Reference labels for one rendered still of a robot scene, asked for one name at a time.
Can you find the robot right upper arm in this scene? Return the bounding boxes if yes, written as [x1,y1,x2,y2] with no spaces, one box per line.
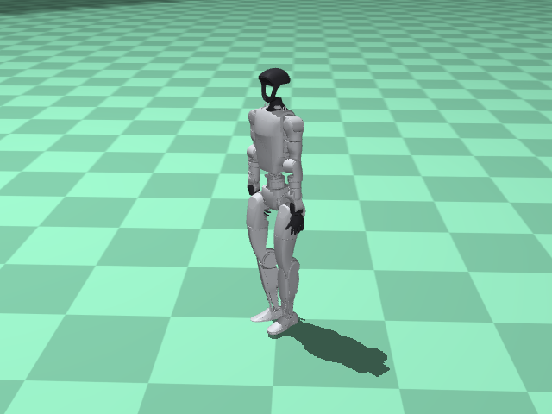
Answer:
[247,109,257,160]

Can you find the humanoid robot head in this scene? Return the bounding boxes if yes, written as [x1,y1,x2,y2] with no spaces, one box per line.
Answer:
[259,68,291,111]

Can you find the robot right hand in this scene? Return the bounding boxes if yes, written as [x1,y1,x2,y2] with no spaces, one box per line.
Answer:
[248,185,271,216]

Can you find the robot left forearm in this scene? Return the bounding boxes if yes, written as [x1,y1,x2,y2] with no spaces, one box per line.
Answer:
[287,160,304,211]

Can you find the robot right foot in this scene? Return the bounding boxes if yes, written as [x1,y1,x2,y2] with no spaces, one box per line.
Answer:
[250,305,285,322]

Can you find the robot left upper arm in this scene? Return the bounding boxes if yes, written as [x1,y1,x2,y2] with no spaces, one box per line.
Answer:
[283,115,304,173]

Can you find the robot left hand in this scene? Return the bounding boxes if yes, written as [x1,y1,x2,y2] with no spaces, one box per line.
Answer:
[285,203,304,235]

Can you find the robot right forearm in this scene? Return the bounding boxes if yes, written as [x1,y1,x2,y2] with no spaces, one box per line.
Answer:
[247,157,260,191]

